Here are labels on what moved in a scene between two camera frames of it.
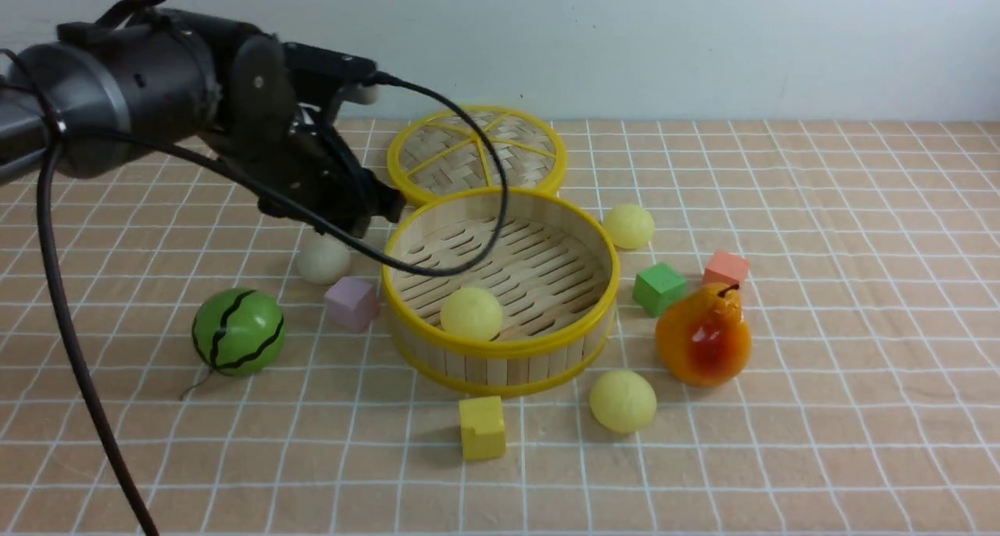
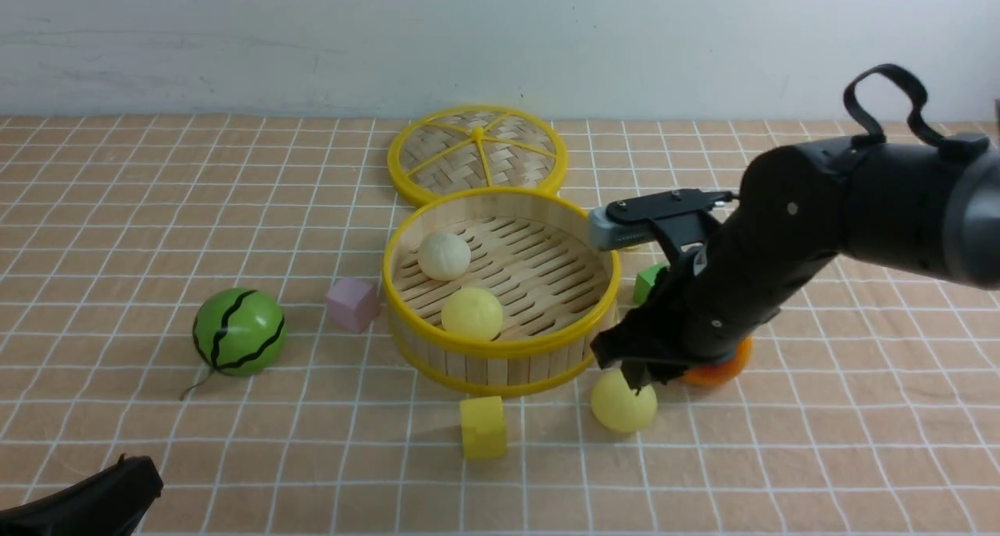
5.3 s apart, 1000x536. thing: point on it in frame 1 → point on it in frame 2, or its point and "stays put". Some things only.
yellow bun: (623, 401) stays put
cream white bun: (323, 261) → (444, 256)
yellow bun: (472, 313) stays put
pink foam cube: (352, 304) stays put
